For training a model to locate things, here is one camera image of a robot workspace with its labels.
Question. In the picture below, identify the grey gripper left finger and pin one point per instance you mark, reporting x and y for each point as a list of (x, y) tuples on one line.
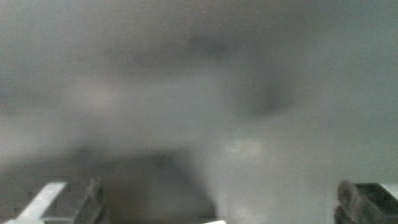
[(68, 203)]

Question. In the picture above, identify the white front drawer box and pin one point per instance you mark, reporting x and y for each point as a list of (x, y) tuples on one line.
[(217, 101)]

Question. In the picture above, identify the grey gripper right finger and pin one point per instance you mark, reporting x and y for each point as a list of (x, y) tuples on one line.
[(366, 203)]

